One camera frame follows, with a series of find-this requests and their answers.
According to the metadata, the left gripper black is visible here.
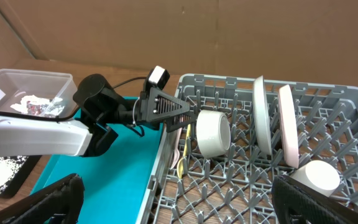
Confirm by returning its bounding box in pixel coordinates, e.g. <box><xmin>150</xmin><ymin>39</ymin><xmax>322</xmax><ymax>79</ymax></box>
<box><xmin>116</xmin><ymin>87</ymin><xmax>197</xmax><ymax>133</ymax></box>

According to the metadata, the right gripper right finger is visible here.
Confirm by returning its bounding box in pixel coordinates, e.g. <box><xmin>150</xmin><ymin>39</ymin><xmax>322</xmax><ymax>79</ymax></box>
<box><xmin>272</xmin><ymin>175</ymin><xmax>358</xmax><ymax>224</ymax></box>

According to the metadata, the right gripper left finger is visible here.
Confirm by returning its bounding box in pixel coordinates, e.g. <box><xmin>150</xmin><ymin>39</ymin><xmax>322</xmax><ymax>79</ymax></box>
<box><xmin>0</xmin><ymin>174</ymin><xmax>85</xmax><ymax>224</ymax></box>

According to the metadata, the white paper cup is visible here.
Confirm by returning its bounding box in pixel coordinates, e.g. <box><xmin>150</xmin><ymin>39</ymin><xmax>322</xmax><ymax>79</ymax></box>
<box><xmin>290</xmin><ymin>161</ymin><xmax>341</xmax><ymax>197</ymax></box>

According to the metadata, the grey bowl with grains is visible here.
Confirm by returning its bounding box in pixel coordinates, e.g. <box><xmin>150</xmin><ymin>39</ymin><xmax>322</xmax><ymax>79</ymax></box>
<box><xmin>196</xmin><ymin>110</ymin><xmax>231</xmax><ymax>159</ymax></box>

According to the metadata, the pink round plate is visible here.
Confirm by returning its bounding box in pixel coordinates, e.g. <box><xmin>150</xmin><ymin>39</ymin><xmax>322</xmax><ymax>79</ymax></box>
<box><xmin>278</xmin><ymin>85</ymin><xmax>299</xmax><ymax>169</ymax></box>

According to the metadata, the grey round plate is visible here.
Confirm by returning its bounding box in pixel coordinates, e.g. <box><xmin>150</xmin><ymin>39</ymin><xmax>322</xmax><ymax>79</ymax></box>
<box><xmin>252</xmin><ymin>76</ymin><xmax>272</xmax><ymax>155</ymax></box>

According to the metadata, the silver foil wrapper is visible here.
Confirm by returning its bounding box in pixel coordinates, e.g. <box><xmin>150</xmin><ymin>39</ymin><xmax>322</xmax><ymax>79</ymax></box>
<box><xmin>21</xmin><ymin>95</ymin><xmax>65</xmax><ymax>117</ymax></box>

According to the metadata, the white napkin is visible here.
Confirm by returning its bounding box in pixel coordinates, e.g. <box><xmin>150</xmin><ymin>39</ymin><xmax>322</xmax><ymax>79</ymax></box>
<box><xmin>10</xmin><ymin>101</ymin><xmax>28</xmax><ymax>114</ymax></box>

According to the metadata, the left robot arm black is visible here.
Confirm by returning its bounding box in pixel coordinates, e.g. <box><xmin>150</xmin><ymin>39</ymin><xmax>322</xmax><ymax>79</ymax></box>
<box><xmin>0</xmin><ymin>74</ymin><xmax>196</xmax><ymax>157</ymax></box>

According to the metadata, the grey dishwasher rack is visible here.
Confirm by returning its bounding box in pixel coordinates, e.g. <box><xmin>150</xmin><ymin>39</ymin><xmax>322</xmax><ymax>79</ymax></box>
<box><xmin>137</xmin><ymin>73</ymin><xmax>358</xmax><ymax>223</ymax></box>

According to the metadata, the white plastic fork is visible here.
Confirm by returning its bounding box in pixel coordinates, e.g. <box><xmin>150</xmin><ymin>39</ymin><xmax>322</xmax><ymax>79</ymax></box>
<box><xmin>170</xmin><ymin>128</ymin><xmax>182</xmax><ymax>169</ymax></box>

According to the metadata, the yellow plastic utensil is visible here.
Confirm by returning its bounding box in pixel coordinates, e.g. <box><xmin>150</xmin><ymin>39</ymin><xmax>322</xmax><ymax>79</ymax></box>
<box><xmin>177</xmin><ymin>124</ymin><xmax>191</xmax><ymax>179</ymax></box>

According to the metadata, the teal serving tray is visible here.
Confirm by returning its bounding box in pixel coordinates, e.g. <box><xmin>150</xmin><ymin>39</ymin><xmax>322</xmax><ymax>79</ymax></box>
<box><xmin>29</xmin><ymin>96</ymin><xmax>164</xmax><ymax>224</ymax></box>

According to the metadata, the black plastic tray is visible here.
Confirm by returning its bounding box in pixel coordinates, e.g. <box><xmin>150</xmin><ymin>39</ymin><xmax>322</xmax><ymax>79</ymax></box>
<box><xmin>0</xmin><ymin>156</ymin><xmax>41</xmax><ymax>198</ymax></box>

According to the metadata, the clear plastic bin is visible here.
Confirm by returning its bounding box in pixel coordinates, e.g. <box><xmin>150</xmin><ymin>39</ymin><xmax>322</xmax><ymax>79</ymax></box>
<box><xmin>0</xmin><ymin>69</ymin><xmax>77</xmax><ymax>117</ymax></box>

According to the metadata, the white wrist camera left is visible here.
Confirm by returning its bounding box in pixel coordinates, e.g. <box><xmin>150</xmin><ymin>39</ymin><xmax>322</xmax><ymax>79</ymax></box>
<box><xmin>147</xmin><ymin>65</ymin><xmax>170</xmax><ymax>90</ymax></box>

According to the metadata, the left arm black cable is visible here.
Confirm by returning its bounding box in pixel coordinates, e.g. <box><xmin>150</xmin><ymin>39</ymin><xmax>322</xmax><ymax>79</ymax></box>
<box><xmin>0</xmin><ymin>76</ymin><xmax>147</xmax><ymax>138</ymax></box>

